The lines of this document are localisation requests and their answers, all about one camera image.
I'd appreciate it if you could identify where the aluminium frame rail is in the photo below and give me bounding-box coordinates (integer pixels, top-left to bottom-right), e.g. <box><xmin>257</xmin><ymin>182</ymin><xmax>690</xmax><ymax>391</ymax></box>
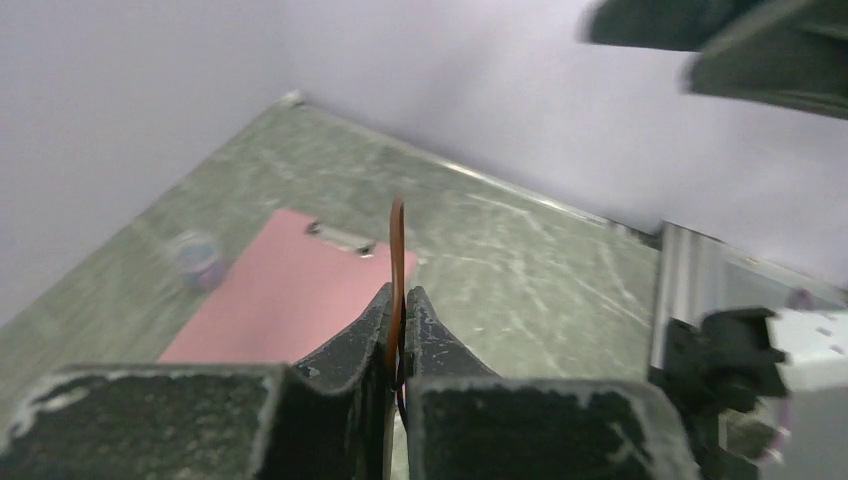
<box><xmin>649</xmin><ymin>222</ymin><xmax>847</xmax><ymax>368</ymax></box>

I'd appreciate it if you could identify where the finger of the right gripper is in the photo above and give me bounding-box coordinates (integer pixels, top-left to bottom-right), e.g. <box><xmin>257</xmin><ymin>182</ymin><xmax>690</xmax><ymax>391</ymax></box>
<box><xmin>585</xmin><ymin>0</ymin><xmax>847</xmax><ymax>119</ymax></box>

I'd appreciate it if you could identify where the pink clipboard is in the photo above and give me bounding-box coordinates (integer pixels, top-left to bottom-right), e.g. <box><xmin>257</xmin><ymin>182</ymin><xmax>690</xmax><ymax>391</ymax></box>
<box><xmin>158</xmin><ymin>210</ymin><xmax>391</xmax><ymax>364</ymax></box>

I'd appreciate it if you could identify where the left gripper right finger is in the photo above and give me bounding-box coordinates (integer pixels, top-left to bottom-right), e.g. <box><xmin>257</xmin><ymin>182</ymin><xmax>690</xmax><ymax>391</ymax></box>
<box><xmin>406</xmin><ymin>287</ymin><xmax>696</xmax><ymax>479</ymax></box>

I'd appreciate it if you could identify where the small clear plastic cup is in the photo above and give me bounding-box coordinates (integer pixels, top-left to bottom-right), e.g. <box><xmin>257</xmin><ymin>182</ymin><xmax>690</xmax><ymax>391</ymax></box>
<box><xmin>168</xmin><ymin>230</ymin><xmax>228</xmax><ymax>291</ymax></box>

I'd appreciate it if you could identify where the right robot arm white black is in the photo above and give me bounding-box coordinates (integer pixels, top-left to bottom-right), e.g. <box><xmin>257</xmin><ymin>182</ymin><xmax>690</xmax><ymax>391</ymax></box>
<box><xmin>589</xmin><ymin>1</ymin><xmax>847</xmax><ymax>479</ymax></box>

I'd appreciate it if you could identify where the orange brown cable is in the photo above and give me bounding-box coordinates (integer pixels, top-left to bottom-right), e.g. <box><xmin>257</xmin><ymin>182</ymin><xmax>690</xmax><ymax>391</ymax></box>
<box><xmin>382</xmin><ymin>195</ymin><xmax>409</xmax><ymax>425</ymax></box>

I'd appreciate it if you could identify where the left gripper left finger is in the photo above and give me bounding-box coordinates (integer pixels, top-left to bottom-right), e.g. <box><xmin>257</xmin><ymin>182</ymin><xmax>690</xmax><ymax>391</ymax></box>
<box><xmin>1</xmin><ymin>287</ymin><xmax>392</xmax><ymax>479</ymax></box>

